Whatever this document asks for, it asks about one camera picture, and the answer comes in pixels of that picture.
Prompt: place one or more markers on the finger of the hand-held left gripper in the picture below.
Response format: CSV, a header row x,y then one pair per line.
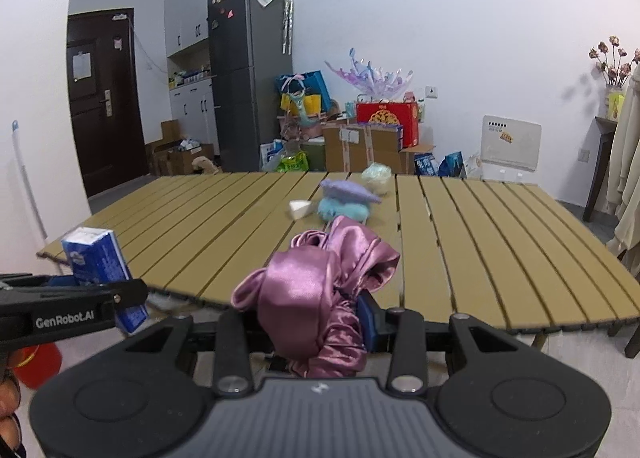
x,y
30,281
127,294

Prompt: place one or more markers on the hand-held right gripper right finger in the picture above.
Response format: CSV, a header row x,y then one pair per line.
x,y
367,323

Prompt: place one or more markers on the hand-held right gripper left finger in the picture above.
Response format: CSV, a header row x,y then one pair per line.
x,y
235,338

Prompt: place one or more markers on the blue tissue packet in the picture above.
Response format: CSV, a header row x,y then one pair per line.
x,y
95,258

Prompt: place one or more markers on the pink satin cloth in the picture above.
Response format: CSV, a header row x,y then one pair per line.
x,y
295,288

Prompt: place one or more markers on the iridescent plastic wrap ball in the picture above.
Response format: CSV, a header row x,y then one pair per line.
x,y
376,179

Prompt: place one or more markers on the person's left hand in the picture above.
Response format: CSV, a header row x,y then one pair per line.
x,y
7,398

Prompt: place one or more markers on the red bucket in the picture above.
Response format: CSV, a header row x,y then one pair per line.
x,y
42,363

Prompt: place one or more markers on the blue plush toy purple hat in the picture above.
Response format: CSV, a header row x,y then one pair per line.
x,y
340,208

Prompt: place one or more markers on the white sponge wedge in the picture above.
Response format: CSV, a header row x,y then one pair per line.
x,y
300,209

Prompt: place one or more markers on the open cardboard box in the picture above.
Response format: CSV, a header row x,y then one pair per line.
x,y
187,160

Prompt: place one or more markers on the beige fluffy toy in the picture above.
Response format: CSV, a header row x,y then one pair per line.
x,y
206,165

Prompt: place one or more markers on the tan folding table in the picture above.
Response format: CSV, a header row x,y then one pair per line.
x,y
500,248

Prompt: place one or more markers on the blue printed bag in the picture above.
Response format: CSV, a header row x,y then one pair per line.
x,y
452,165
425,165

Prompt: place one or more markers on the small cardboard box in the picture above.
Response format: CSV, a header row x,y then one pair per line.
x,y
417,158

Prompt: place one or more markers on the taped cardboard box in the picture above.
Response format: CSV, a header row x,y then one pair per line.
x,y
350,150

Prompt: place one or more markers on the green plastic bag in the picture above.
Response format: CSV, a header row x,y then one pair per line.
x,y
294,163

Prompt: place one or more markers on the dark brown door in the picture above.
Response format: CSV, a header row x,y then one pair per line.
x,y
100,113

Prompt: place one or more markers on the white blue plastic bag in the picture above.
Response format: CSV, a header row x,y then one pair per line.
x,y
270,155

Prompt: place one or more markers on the red gift box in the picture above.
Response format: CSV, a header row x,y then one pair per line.
x,y
387,120

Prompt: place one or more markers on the yellow gift bag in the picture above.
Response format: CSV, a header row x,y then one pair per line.
x,y
305,105

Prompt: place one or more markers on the white flat carton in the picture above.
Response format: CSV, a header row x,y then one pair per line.
x,y
510,143

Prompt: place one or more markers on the grey refrigerator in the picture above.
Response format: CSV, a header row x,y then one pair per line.
x,y
250,88

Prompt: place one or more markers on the blue gift bag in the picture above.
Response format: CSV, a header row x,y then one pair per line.
x,y
312,85

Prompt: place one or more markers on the iridescent ribbon decoration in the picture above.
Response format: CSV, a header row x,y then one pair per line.
x,y
370,75

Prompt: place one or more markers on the dark wooden side table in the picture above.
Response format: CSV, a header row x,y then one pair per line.
x,y
600,148

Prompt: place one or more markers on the white cabinet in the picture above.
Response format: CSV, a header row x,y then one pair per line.
x,y
195,3

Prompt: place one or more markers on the cream coat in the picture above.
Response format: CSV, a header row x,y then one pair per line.
x,y
627,163

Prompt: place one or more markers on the pale flower vase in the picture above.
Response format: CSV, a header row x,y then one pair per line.
x,y
615,103

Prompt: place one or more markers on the dried flower bouquet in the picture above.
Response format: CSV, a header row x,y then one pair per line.
x,y
612,60

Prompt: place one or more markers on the wall switch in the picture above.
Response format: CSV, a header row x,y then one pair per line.
x,y
431,92

